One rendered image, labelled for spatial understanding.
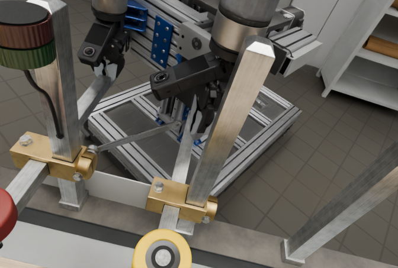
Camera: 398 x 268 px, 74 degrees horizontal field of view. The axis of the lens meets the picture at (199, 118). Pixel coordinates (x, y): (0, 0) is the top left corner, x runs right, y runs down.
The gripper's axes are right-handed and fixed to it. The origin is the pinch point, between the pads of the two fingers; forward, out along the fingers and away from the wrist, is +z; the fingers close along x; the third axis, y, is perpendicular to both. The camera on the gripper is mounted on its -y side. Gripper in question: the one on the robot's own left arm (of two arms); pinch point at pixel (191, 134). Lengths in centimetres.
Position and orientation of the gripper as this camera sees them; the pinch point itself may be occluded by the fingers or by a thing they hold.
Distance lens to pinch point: 51.8
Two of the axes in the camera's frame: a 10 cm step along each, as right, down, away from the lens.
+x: -2.0, -6.9, 6.9
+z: -2.3, 7.2, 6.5
